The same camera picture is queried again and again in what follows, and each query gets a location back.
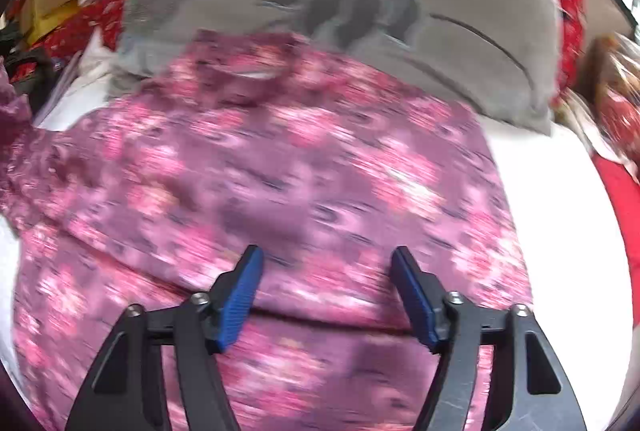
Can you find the plain red cloth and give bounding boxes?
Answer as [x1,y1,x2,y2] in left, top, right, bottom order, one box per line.
[592,151,640,274]

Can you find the purple floral garment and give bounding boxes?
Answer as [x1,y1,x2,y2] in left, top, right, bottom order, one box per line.
[0,31,536,431]

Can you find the doll in plastic wrap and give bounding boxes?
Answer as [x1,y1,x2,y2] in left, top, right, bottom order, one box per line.
[550,34,640,164]

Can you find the red floral cloth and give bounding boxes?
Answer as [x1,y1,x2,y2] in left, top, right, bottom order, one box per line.
[549,0,587,98]
[10,0,132,84]

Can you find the white quilted mattress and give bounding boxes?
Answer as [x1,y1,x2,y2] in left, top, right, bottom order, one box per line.
[0,36,638,431]

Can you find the dark bag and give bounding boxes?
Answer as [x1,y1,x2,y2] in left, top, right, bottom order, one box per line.
[0,46,57,114]

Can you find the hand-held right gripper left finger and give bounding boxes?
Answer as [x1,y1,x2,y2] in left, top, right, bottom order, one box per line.
[65,245,265,431]

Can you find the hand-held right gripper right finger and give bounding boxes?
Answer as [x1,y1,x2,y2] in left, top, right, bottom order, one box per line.
[390,246,587,431]

